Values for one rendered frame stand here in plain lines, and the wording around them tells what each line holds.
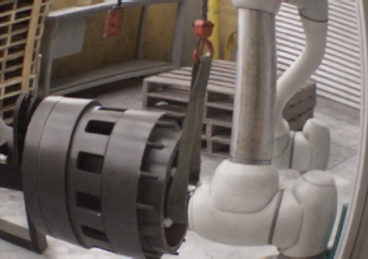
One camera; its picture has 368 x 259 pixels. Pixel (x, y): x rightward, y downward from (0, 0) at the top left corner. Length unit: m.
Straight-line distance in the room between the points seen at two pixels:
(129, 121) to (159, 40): 6.72
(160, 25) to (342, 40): 2.45
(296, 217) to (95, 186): 0.82
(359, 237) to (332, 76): 6.52
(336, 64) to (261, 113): 6.39
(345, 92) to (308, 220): 6.40
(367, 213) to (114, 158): 1.00
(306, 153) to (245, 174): 0.34
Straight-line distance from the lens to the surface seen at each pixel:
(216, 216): 1.89
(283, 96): 2.09
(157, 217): 2.48
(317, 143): 2.16
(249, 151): 1.89
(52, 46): 7.09
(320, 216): 1.87
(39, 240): 3.97
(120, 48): 8.81
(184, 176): 2.57
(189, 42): 9.35
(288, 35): 8.61
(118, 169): 2.46
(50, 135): 2.57
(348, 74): 8.17
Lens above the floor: 1.72
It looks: 15 degrees down
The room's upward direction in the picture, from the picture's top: 3 degrees clockwise
